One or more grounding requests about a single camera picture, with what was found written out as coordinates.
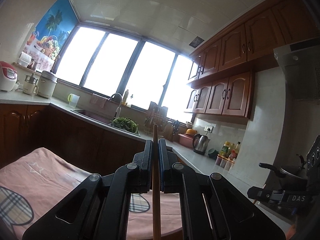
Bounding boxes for chrome sink faucet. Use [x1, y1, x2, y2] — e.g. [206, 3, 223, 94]
[109, 93, 123, 119]

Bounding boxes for wall power socket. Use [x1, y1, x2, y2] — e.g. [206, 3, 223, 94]
[204, 126, 213, 133]

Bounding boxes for dish drying rack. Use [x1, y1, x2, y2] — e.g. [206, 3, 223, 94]
[144, 102, 180, 141]

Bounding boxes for white electric pot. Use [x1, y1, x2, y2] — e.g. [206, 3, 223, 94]
[37, 70, 57, 99]

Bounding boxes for pink plastic basin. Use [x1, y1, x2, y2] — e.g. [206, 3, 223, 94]
[178, 134, 195, 148]

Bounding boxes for upper wooden wall cabinets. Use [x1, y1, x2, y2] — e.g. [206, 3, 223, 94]
[185, 0, 319, 118]

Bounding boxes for stainless electric kettle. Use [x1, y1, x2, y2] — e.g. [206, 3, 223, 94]
[193, 134, 210, 155]

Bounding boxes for range hood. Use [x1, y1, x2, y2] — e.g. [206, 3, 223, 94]
[273, 37, 319, 100]

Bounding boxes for white red rice cooker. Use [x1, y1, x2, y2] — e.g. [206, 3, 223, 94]
[0, 61, 18, 92]

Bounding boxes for pink heart-patterned tablecloth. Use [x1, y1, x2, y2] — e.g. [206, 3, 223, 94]
[1, 148, 183, 239]

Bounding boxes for condiment bottles group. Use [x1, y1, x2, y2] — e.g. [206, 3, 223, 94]
[215, 141, 241, 171]

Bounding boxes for green-lidded clear pitcher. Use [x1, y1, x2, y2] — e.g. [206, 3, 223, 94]
[67, 94, 80, 108]

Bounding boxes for tropical fruit poster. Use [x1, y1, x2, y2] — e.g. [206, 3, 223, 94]
[23, 0, 79, 72]

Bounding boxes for green vegetables pile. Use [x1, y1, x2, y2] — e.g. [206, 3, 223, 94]
[111, 117, 138, 134]

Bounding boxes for small white blender jug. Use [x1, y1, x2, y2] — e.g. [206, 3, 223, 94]
[22, 74, 39, 96]

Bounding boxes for light wooden chopstick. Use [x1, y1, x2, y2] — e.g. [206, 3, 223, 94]
[152, 124, 161, 239]

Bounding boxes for lower wooden base cabinets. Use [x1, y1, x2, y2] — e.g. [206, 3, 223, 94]
[1, 103, 145, 176]

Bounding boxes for black frying pan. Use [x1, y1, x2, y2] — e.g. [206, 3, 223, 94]
[259, 154, 308, 191]

